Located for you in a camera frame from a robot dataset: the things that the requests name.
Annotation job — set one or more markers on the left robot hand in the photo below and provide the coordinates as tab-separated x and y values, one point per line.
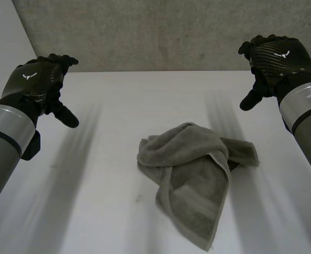
36	79

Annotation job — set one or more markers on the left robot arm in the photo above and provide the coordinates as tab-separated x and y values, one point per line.
4	148

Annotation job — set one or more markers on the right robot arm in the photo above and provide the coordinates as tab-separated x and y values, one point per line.
306	127

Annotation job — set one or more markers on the grey towel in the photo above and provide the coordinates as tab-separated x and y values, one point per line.
195	172

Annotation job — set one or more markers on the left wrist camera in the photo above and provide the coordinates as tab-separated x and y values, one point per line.
31	146

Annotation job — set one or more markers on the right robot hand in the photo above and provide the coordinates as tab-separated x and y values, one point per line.
277	61

